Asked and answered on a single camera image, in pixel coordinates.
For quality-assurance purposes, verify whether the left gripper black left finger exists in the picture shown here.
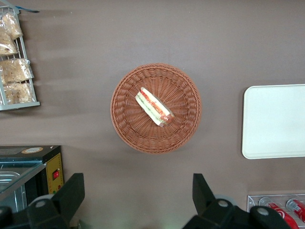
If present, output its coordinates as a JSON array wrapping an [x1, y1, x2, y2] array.
[[27, 173, 85, 229]]

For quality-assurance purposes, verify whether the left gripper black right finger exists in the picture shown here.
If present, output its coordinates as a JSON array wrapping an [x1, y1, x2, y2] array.
[[182, 173, 250, 229]]

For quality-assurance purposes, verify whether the cream plastic tray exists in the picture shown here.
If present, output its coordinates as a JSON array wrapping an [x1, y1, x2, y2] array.
[[241, 83, 305, 160]]

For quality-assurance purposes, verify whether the clear acrylic bottle rack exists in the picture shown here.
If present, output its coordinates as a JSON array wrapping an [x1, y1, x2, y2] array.
[[246, 193, 305, 229]]

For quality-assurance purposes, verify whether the black yellow food warmer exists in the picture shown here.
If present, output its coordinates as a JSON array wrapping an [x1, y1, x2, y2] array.
[[0, 145, 64, 215]]

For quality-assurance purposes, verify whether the red cola bottle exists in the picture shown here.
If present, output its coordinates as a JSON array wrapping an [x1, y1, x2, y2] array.
[[258, 197, 300, 229], [285, 198, 305, 220]]

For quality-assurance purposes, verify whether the round brown wicker basket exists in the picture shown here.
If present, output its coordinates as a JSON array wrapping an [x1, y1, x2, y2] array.
[[110, 62, 203, 155]]

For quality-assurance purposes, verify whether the wrapped triangle sandwich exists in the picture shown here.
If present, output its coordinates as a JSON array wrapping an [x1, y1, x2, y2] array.
[[135, 86, 174, 127]]

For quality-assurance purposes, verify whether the clear bag of snacks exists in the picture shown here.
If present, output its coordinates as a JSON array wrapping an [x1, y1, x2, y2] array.
[[0, 30, 20, 57], [2, 82, 34, 105], [1, 12, 23, 41], [0, 58, 34, 84]]

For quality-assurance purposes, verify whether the blue tape strip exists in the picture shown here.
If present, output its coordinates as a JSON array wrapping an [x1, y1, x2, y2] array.
[[18, 6, 41, 13]]

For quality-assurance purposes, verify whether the grey wire snack rack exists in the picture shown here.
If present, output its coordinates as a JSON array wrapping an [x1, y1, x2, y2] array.
[[0, 6, 41, 112]]

